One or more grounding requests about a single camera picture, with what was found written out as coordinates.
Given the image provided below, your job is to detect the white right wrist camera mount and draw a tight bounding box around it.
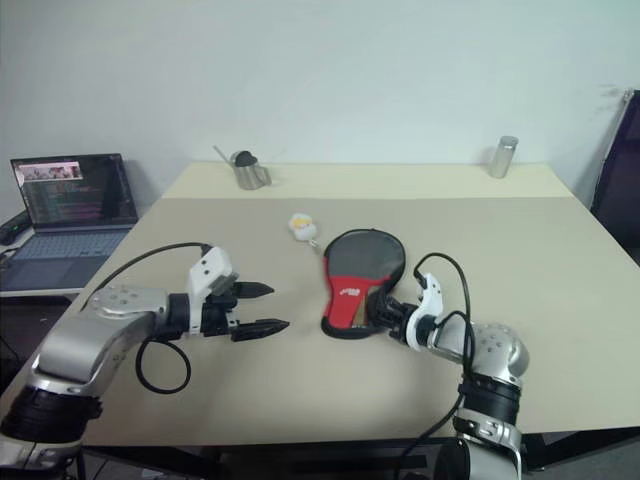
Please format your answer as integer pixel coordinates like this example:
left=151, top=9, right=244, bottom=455
left=403, top=272, right=445, bottom=350

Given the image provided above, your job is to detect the stainless steel cylinder tumbler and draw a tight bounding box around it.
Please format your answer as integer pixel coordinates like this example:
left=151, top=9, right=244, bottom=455
left=488, top=135, right=519, bottom=179

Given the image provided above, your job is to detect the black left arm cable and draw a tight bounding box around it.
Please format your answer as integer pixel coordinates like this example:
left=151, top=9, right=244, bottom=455
left=85, top=241, right=214, bottom=394

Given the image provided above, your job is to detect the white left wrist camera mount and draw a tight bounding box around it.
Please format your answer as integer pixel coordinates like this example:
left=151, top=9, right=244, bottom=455
left=188, top=246, right=240, bottom=336

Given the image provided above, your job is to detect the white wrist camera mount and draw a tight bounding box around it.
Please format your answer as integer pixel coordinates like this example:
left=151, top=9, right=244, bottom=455
left=188, top=246, right=240, bottom=336
left=403, top=272, right=445, bottom=350

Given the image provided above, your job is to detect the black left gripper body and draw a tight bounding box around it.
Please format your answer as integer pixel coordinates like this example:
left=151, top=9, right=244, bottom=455
left=202, top=285, right=242, bottom=344

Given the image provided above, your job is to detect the black device with green light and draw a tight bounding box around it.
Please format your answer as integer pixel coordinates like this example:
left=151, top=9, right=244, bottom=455
left=0, top=210, right=30, bottom=246

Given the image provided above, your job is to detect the open grey laptop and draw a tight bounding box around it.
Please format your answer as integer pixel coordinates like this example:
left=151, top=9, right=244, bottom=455
left=0, top=152, right=140, bottom=291

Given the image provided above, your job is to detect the stainless steel pitcher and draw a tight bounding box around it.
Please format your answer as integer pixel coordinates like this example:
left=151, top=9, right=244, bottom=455
left=212, top=144, right=274, bottom=191

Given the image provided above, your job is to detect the dark panel with metal frame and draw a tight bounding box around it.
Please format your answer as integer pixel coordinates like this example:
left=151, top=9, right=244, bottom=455
left=589, top=89, right=640, bottom=246

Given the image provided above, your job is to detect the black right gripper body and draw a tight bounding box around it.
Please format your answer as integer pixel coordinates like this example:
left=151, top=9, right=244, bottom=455
left=382, top=295, right=415, bottom=343

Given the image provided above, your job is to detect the black and red paddle case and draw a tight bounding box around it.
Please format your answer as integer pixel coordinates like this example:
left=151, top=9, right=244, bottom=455
left=319, top=227, right=409, bottom=341

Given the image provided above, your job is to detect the white duck plush keychain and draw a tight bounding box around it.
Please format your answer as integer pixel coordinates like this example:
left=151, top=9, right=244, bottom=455
left=287, top=213, right=324, bottom=254

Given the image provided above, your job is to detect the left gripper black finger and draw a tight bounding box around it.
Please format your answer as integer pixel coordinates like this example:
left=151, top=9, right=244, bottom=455
left=232, top=318, right=292, bottom=343
left=233, top=281, right=276, bottom=301

